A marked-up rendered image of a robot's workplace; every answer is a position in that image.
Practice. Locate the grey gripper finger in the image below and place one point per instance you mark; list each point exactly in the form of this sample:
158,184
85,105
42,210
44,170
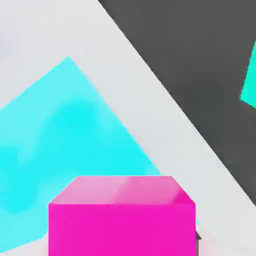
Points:
198,245

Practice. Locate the small magenta cube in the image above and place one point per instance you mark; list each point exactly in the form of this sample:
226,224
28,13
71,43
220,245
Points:
122,228

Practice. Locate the large turquoise green box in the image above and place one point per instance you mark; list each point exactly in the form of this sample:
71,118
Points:
250,88

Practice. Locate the large cyan box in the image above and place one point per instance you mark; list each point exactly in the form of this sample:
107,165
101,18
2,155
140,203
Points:
66,144

